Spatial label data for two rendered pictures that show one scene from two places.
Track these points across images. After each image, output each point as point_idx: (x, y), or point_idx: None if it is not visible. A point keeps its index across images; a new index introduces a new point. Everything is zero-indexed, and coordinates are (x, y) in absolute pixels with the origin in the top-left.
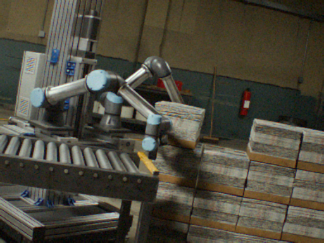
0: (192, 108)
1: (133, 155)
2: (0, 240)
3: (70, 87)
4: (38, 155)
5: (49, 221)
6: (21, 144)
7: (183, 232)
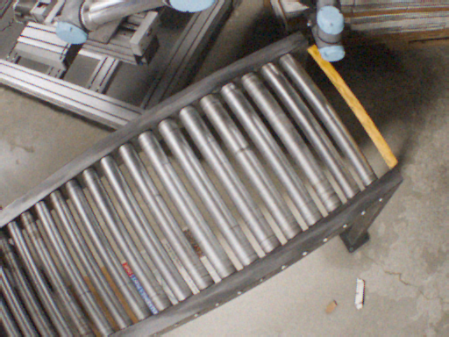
0: None
1: (298, 48)
2: (90, 127)
3: (133, 9)
4: (218, 257)
5: (152, 92)
6: (116, 155)
7: (345, 25)
